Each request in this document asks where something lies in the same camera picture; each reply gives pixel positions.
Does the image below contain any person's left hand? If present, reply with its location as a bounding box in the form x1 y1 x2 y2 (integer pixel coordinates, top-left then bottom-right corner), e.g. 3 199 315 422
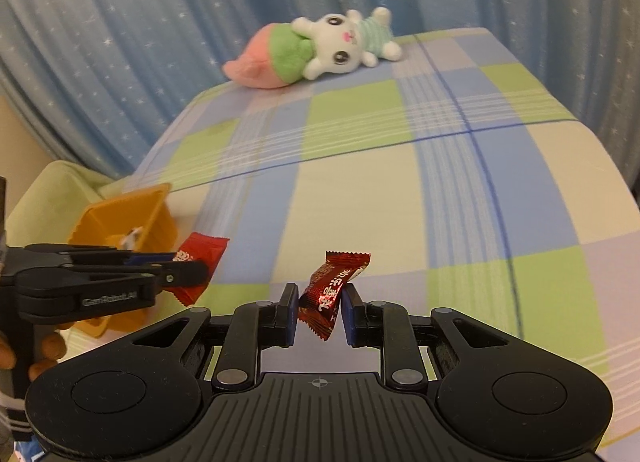
0 333 67 382

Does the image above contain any rabbit and carrot plush toy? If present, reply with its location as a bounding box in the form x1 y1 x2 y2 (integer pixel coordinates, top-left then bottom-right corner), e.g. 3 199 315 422
222 7 403 91

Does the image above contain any red pillow snack packet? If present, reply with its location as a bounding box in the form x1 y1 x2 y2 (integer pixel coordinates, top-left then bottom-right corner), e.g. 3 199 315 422
170 232 230 307

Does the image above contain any dark red glossy candy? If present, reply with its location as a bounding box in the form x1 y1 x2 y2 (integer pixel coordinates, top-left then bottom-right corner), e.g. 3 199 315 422
298 250 372 342

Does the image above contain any light green sofa cover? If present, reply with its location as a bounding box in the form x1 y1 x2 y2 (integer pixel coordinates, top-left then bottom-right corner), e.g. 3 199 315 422
4 160 133 253

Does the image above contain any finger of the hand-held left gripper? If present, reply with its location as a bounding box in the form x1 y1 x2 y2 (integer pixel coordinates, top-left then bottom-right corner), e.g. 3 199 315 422
15 260 211 289
25 243 181 268

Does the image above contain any orange plastic tray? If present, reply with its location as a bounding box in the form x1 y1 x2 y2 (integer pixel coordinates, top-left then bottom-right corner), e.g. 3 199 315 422
67 183 180 340

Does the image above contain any pastel checked tablecloth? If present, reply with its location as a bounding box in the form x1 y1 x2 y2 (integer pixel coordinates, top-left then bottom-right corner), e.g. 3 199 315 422
50 27 640 462

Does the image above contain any blue star-print curtain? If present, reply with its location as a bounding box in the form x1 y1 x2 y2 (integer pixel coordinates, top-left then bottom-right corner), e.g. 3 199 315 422
0 0 640 193

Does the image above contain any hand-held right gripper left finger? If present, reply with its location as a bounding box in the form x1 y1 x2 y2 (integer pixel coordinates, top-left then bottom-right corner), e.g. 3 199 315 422
124 283 301 392

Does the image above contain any silver snack pouch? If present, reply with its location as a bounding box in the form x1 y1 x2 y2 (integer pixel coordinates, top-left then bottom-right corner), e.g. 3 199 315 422
117 227 146 249

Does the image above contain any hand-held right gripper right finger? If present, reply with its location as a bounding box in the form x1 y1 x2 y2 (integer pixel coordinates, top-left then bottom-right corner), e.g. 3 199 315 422
342 286 517 390

